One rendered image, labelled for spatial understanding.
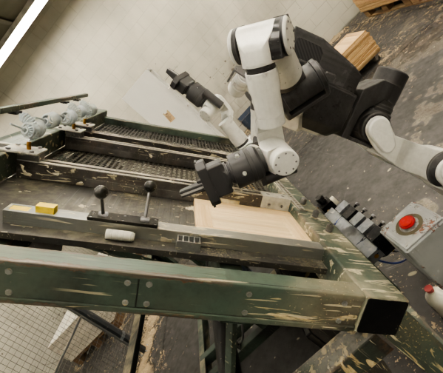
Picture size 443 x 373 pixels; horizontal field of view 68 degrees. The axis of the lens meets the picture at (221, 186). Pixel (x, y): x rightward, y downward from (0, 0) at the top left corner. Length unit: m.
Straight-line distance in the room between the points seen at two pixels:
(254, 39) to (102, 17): 6.09
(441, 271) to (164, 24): 6.10
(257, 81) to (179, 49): 5.83
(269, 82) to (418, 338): 0.77
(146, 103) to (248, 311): 4.58
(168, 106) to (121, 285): 4.51
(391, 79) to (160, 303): 1.05
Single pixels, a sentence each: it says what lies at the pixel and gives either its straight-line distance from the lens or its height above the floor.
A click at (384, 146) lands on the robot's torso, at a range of 1.33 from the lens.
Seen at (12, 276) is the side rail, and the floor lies 1.57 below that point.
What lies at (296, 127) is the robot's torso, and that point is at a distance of 1.14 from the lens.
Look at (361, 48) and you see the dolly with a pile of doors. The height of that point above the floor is 0.29.
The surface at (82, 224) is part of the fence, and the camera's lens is 1.02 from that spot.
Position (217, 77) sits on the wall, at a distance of 6.54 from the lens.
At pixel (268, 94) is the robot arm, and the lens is 0.74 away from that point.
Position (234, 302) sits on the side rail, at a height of 1.15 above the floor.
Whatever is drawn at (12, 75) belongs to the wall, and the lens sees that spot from 7.31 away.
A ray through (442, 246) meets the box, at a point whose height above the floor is 0.87.
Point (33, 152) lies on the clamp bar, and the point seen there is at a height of 1.80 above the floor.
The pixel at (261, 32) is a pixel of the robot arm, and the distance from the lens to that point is 0.74.
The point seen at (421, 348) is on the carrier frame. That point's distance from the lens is 1.12.
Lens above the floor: 1.57
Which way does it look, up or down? 17 degrees down
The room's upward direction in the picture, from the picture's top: 49 degrees counter-clockwise
